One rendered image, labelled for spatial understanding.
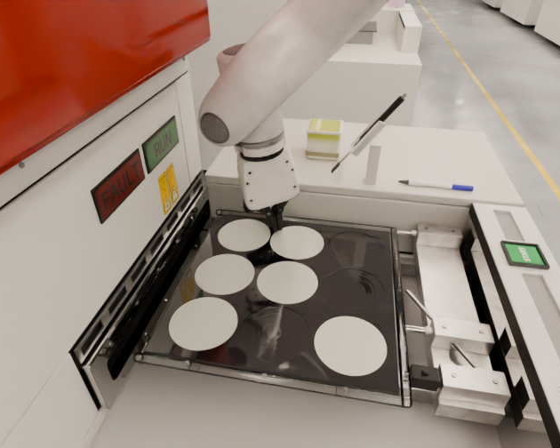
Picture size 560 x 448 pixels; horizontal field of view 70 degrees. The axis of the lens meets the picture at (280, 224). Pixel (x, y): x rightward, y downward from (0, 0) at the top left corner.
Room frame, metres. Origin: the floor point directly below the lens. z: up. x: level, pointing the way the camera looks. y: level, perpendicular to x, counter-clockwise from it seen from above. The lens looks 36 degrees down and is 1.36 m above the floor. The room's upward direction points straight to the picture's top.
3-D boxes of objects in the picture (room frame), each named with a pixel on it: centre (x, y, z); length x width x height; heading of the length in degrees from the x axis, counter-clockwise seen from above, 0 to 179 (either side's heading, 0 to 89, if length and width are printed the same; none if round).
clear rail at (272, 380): (0.31, 0.02, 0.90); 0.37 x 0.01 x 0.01; 80
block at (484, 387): (0.30, -0.25, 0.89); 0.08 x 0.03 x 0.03; 80
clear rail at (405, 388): (0.45, -0.19, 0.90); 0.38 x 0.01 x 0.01; 170
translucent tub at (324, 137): (0.83, -0.10, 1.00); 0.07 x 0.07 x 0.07; 80
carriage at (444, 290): (0.45, -0.28, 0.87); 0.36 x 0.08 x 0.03; 170
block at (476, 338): (0.38, -0.26, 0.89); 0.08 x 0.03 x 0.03; 80
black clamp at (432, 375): (0.31, -0.19, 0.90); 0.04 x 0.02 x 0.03; 80
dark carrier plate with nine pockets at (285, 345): (0.48, -0.01, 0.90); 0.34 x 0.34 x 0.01; 80
